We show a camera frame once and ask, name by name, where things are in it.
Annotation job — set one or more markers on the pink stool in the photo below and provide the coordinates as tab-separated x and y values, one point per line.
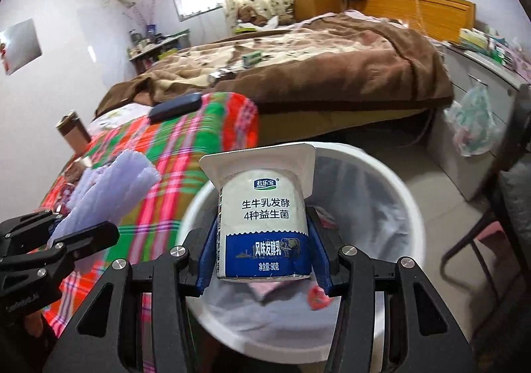
493	234

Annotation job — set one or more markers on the white blue yogurt cup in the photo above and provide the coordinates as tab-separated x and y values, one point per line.
261	207

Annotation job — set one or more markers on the patterned paper cup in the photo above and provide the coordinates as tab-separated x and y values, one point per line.
76	173

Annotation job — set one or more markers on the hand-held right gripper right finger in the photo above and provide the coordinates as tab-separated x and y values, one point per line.
320	265

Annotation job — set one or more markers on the pink mug with brown lid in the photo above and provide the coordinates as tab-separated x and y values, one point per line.
74	134

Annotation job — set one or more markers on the white bedside cabinet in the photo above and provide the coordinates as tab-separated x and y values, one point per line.
456	149

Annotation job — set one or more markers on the shelf with bottles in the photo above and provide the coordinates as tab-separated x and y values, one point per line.
157	49

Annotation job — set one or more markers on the grey padded chair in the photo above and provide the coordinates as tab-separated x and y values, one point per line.
518	194

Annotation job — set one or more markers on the white floral bedsheet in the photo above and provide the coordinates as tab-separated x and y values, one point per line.
120	117

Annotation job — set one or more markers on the lavender towel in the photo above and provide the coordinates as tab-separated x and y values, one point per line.
112	186

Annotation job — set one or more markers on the brown blanket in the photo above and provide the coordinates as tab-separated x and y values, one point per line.
332	61

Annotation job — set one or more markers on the foil packet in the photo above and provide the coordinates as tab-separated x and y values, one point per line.
222	74

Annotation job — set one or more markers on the row of small boxes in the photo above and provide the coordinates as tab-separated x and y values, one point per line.
489	45

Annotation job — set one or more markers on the wooden bed headboard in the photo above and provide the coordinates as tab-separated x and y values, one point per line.
423	11

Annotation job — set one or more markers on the vase with bare branches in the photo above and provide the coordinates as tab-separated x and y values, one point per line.
143	18

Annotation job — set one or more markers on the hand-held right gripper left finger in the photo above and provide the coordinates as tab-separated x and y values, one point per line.
206	269

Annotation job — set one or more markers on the small green box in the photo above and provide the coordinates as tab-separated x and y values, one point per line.
254	58

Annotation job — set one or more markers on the wall mirror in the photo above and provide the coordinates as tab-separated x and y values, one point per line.
23	47

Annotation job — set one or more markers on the hanging plastic bag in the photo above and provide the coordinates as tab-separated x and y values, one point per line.
475	124

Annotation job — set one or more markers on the brown teddy bear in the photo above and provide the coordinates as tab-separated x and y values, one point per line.
251	16

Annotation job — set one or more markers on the plaid tablecloth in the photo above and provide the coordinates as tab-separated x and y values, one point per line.
186	140

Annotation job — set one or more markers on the person's left hand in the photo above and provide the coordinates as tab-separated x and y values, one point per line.
34	321

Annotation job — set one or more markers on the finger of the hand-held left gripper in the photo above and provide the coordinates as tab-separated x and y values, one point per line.
83	240
25	229

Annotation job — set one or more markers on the white trash bin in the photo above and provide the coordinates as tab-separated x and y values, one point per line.
373	207

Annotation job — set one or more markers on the dark blue glasses case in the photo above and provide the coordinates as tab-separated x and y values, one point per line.
176	107

